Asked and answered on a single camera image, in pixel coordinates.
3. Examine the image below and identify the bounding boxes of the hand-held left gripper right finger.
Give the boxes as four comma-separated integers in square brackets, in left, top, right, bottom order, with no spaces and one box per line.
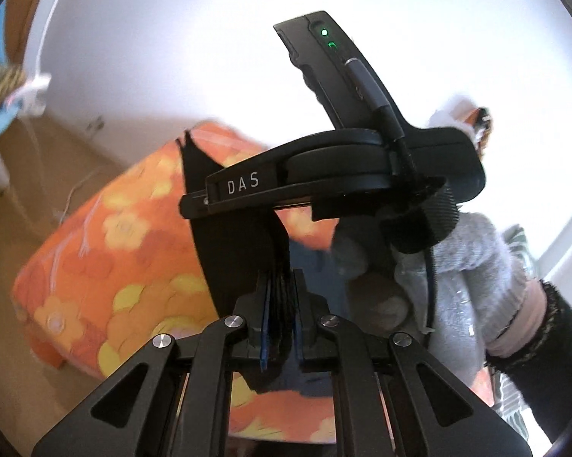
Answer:
[290,269,534,457]

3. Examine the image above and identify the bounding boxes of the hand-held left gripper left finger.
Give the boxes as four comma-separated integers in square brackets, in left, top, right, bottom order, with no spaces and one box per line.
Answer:
[31,269,277,457]

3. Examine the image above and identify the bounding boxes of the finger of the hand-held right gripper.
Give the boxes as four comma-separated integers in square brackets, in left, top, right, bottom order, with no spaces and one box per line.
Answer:
[178,145,315,221]

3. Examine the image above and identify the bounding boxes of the black pants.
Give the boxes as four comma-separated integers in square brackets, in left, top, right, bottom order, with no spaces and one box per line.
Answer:
[175,129,348,398]

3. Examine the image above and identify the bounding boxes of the person's right forearm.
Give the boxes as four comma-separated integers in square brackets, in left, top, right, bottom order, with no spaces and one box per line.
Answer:
[483,278,572,443]

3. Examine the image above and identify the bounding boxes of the person's right hand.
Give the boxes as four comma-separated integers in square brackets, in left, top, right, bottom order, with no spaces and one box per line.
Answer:
[331,212,541,382]

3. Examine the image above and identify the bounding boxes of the orange floral bedspread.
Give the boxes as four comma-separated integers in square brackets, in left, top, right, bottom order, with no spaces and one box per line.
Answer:
[10,121,501,443]

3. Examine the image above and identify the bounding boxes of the green and white patterned pillow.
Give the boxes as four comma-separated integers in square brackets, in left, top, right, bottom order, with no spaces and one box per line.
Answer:
[493,226,539,439]

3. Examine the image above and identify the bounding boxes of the white clip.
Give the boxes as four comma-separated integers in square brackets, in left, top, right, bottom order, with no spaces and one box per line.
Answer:
[10,74,53,115]

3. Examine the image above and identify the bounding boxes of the woven basket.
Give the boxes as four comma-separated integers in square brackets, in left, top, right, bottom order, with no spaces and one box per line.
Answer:
[0,54,27,115]

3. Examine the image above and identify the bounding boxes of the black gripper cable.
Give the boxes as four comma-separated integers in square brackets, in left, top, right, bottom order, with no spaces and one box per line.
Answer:
[344,56,441,339]

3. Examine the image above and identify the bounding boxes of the white power strip cable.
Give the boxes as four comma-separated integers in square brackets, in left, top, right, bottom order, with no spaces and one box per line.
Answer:
[52,166,106,222]

